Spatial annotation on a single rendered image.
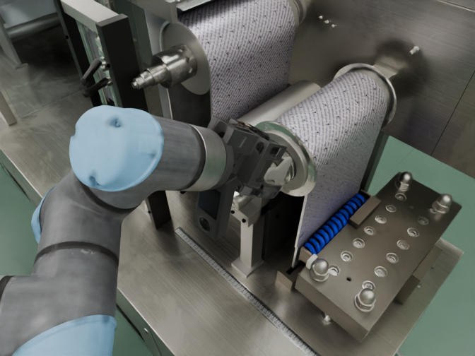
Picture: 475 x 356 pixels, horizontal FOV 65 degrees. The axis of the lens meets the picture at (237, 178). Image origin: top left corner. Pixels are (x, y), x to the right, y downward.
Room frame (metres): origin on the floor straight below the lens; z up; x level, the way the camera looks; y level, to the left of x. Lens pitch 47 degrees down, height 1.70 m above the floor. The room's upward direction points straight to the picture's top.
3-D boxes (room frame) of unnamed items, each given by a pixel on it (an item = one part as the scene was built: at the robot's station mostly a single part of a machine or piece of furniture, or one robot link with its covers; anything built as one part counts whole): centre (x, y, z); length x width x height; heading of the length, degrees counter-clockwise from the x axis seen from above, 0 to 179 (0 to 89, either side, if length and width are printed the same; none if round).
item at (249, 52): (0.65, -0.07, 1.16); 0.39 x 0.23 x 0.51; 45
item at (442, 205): (0.53, -0.46, 1.05); 0.04 x 0.04 x 0.04
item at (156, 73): (0.58, 0.16, 1.34); 0.06 x 0.03 x 0.03; 135
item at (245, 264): (0.46, -0.02, 1.05); 0.06 x 0.05 x 0.31; 135
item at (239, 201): (0.43, 0.00, 1.18); 0.04 x 0.02 x 0.04; 45
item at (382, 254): (0.45, -0.32, 1.00); 0.40 x 0.16 x 0.06; 135
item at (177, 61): (0.63, 0.12, 1.34); 0.06 x 0.06 x 0.06; 45
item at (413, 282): (0.40, -0.39, 0.97); 0.10 x 0.03 x 0.11; 135
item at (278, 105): (0.64, -0.08, 1.18); 0.26 x 0.12 x 0.12; 135
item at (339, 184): (0.51, -0.20, 1.13); 0.23 x 0.01 x 0.18; 135
